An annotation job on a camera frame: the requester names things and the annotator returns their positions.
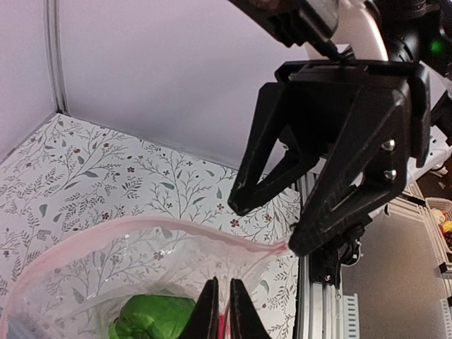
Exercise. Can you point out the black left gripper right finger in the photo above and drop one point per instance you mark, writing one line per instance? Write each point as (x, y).
(245, 322)

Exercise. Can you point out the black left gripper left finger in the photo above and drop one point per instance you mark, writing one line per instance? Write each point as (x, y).
(203, 322)

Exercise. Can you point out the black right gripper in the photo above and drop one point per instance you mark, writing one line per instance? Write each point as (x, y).
(389, 121)

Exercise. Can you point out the green toy pepper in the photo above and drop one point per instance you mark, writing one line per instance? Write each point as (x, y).
(152, 316)

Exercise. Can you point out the clear zip top bag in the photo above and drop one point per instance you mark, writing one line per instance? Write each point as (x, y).
(77, 288)

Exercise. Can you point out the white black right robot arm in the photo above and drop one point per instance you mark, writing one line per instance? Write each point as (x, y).
(416, 32)

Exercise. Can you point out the pink plastic basket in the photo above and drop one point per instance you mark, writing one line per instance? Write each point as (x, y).
(440, 210)

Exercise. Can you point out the floral patterned table mat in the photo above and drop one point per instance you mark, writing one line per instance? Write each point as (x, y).
(70, 176)

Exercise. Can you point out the aluminium front rail frame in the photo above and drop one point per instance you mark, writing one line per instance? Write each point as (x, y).
(322, 309)

